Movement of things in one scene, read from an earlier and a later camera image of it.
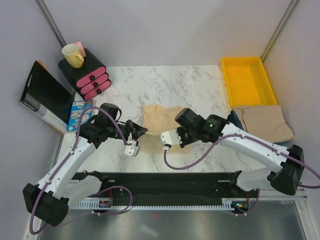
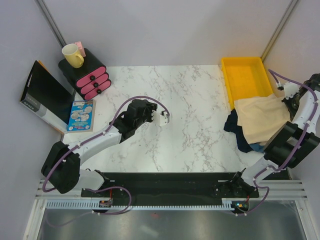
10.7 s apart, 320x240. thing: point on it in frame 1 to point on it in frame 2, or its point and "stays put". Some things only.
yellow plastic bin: [248, 81] stays put
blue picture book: [78, 107] stays put
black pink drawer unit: [90, 79] stays put
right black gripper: [179, 131] to [287, 102]
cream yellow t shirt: [158, 120] to [259, 118]
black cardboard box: [48, 98] stays put
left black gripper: [137, 130] to [150, 106]
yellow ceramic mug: [70, 52] stays put
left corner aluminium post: [50, 21] stays put
